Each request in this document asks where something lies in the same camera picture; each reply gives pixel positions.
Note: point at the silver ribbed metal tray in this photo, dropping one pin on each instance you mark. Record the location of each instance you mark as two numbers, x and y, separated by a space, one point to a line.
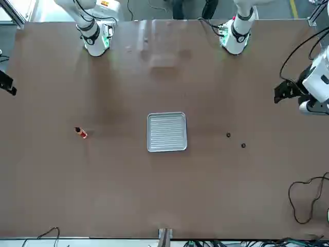
167 131

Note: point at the person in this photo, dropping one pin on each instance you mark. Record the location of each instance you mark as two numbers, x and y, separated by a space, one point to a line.
178 9

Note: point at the aluminium frame bar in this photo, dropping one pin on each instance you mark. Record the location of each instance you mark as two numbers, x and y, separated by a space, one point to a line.
314 15
20 21

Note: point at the aluminium frame post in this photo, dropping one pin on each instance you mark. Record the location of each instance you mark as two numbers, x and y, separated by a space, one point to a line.
165 238

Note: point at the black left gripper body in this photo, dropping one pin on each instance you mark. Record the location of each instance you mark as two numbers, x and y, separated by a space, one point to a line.
303 76

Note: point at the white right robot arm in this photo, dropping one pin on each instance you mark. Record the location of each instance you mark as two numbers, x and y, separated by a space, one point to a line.
93 38

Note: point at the white control box yellow label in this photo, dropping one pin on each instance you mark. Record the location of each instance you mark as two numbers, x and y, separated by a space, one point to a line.
108 7

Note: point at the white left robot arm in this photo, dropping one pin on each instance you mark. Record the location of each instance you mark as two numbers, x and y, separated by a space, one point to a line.
237 38

